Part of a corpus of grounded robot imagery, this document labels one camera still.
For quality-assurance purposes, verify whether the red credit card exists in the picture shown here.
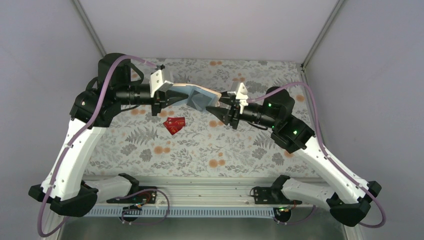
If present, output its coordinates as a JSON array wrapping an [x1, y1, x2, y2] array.
[[166, 126, 183, 136], [163, 117, 186, 128]]

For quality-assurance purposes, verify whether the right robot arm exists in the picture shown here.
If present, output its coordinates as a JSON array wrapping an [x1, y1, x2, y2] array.
[[206, 86, 382, 227]]

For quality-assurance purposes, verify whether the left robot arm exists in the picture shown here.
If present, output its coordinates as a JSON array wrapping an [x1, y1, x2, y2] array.
[[28, 53, 188, 217]]

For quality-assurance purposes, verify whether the floral patterned table mat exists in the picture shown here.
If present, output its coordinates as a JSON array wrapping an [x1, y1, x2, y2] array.
[[85, 58, 316, 178]]

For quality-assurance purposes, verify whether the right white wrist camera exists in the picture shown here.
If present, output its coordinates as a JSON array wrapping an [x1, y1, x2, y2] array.
[[227, 81, 249, 107]]

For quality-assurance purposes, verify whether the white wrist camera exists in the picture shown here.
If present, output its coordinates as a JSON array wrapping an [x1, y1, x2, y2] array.
[[149, 65, 174, 98], [227, 81, 249, 107]]

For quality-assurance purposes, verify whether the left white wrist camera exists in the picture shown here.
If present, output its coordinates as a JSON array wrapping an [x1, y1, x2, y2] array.
[[149, 65, 174, 98]]

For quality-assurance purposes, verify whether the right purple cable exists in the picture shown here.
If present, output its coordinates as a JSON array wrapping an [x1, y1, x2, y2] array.
[[246, 81, 387, 229]]

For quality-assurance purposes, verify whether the aluminium mounting rail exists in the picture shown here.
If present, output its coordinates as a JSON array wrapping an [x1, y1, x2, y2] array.
[[83, 178, 334, 209]]

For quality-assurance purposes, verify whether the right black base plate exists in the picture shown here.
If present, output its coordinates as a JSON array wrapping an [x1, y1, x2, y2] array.
[[249, 186, 303, 205]]

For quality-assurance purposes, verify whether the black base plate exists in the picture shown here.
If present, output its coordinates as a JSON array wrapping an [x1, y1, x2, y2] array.
[[249, 186, 303, 205], [106, 186, 158, 205]]

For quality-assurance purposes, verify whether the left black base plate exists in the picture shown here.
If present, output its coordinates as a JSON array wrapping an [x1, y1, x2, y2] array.
[[106, 186, 158, 205]]

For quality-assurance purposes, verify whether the grey slotted cable duct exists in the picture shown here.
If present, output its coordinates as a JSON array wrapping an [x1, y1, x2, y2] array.
[[85, 206, 275, 219]]

